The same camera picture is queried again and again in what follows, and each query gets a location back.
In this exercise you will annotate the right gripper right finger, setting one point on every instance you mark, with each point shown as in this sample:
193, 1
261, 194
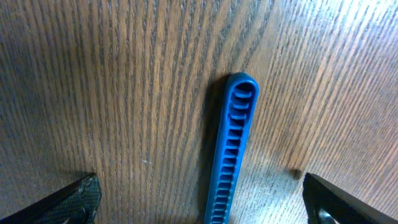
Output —
326, 203

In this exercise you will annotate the blue disposable razor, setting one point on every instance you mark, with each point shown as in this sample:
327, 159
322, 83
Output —
239, 103

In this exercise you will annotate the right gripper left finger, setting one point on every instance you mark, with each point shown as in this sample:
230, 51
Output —
76, 203

